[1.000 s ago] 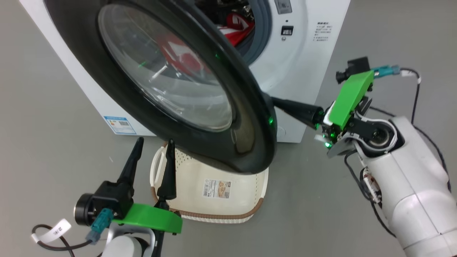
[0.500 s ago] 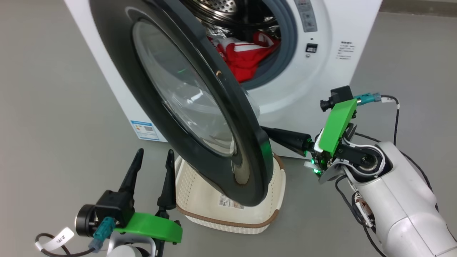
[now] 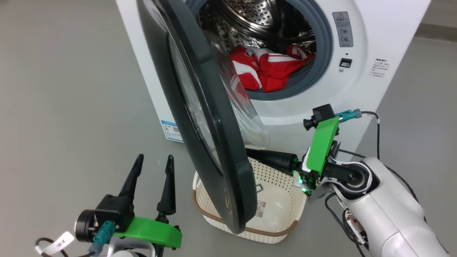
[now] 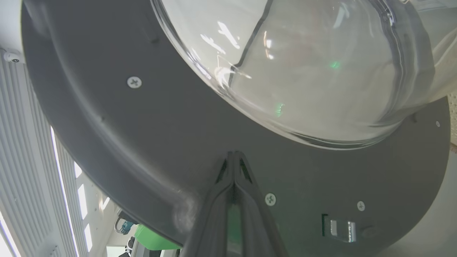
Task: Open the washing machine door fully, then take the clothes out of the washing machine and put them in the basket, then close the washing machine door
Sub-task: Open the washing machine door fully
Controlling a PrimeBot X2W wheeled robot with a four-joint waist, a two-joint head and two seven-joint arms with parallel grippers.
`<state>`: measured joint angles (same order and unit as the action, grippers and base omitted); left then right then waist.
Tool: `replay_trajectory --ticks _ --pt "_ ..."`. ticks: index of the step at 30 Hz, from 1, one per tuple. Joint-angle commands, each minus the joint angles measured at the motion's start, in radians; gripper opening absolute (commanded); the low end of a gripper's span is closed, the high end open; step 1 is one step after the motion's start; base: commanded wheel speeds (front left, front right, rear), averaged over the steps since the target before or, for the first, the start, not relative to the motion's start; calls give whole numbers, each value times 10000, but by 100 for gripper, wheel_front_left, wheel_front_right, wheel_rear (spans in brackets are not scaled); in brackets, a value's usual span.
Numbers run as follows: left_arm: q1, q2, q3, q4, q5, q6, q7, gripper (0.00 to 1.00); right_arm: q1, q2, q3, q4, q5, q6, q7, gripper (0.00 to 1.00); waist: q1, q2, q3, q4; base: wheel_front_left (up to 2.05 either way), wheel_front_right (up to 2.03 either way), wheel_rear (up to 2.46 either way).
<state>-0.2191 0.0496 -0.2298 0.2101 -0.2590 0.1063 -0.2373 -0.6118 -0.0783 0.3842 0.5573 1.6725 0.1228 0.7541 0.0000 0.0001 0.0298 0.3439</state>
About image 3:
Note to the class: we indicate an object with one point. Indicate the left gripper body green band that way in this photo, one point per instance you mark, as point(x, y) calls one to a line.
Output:
point(153, 232)

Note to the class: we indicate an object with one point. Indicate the white basket barcode sticker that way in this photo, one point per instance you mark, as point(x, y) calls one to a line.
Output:
point(261, 208)

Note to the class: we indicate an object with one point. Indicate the grey warning sticker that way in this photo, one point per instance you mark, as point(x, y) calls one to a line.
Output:
point(342, 29)

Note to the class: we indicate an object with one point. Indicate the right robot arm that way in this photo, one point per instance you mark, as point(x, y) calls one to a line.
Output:
point(385, 210)

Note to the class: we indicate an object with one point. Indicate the blue energy label sticker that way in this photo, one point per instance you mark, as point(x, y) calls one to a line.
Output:
point(172, 131)

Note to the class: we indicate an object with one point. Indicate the teal camera connector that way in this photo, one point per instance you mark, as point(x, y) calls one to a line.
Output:
point(348, 115)
point(103, 233)

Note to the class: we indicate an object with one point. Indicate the dark grey glass washer door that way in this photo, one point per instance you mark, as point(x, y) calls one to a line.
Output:
point(214, 142)

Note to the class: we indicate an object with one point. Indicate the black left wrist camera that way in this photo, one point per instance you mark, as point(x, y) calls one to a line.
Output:
point(112, 212)

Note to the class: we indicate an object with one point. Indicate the teal right camera connector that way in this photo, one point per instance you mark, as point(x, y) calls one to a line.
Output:
point(348, 115)

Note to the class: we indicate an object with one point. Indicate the red shorts with white band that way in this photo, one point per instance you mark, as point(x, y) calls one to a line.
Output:
point(282, 69)

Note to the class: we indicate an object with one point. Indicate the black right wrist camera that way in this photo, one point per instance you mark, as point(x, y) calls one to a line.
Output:
point(321, 113)

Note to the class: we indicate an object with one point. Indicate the cream perforated laundry basket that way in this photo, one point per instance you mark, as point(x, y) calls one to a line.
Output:
point(275, 200)

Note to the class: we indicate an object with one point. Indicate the teal left camera connector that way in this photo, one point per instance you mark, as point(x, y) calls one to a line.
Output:
point(103, 233)

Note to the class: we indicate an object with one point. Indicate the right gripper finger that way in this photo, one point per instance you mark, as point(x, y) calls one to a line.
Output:
point(276, 159)

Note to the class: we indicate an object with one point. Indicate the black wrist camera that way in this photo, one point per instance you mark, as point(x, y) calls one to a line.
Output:
point(321, 113)
point(112, 212)

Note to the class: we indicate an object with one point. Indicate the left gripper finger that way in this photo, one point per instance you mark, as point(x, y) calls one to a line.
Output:
point(168, 189)
point(131, 178)

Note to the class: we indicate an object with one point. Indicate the white front-load washing machine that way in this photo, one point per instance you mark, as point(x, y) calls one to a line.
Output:
point(357, 89)

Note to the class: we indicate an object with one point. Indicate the red jersey with white logo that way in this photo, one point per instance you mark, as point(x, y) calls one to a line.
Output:
point(246, 69)

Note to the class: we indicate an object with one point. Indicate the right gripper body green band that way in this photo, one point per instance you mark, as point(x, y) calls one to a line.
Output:
point(321, 146)

